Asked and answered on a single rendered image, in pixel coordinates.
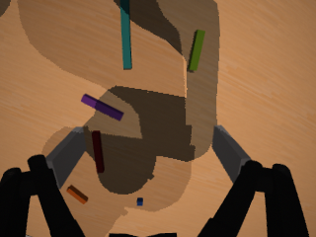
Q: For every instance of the orange rod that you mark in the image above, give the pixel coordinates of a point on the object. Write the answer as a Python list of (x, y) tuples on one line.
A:
[(77, 194)]

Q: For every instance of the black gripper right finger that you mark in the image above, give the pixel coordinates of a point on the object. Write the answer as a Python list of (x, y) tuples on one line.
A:
[(283, 209)]

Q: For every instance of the dark red rod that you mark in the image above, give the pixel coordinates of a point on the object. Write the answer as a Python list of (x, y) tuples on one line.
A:
[(98, 152)]

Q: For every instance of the lime green rod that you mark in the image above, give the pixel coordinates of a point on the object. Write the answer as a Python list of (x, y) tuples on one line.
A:
[(196, 50)]

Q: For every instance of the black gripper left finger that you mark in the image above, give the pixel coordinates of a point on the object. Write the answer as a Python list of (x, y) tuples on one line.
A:
[(48, 174)]

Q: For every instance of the turquoise rod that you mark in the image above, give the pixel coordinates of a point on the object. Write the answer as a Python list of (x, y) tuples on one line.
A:
[(125, 33)]

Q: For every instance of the purple rod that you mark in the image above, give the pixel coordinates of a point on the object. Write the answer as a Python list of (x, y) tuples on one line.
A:
[(102, 107)]

